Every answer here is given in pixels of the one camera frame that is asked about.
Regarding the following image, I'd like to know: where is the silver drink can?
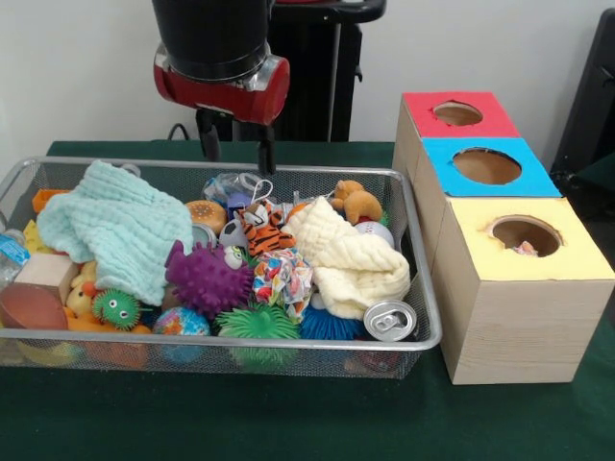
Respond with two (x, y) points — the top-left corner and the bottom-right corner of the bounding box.
(363, 299), (420, 343)

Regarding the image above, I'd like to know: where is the blue spiky ball with eyes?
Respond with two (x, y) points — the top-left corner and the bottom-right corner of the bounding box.
(300, 305), (366, 342)

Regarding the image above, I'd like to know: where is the plain wooden block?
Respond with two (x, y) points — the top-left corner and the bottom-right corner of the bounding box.
(0, 253), (80, 329)

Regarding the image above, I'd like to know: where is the mint green cloth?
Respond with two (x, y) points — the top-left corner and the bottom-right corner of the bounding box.
(37, 160), (195, 306)

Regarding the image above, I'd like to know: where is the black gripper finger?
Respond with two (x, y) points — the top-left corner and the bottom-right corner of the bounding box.
(196, 107), (221, 162)
(255, 122), (279, 178)

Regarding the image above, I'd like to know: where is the pale yellow cloth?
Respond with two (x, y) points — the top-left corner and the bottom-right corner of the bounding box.
(286, 197), (412, 320)

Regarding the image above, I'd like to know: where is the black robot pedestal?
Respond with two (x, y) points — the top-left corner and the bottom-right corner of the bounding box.
(207, 0), (387, 143)

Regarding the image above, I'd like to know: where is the clear mesh bin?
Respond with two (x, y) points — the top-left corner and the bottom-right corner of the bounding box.
(0, 157), (444, 380)

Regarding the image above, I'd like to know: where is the black cable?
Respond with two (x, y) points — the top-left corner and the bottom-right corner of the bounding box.
(168, 122), (198, 143)

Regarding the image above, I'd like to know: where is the purple spiky ball with eyes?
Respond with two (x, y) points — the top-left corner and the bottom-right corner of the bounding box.
(165, 240), (256, 318)

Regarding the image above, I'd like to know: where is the small green ball with eyes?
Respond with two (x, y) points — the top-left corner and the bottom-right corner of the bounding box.
(92, 288), (142, 330)

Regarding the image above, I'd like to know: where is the colourful patterned fabric toy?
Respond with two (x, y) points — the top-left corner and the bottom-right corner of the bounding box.
(252, 250), (314, 323)

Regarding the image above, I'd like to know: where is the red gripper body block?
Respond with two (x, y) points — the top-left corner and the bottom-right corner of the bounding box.
(153, 43), (292, 127)

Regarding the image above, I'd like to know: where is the dark green table cloth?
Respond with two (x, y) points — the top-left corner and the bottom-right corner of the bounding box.
(0, 139), (615, 461)

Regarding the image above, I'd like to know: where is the large green spiky ball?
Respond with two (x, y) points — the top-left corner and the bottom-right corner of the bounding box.
(216, 305), (301, 371)

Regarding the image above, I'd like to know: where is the orange bear plush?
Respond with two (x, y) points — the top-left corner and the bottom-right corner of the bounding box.
(330, 181), (383, 227)

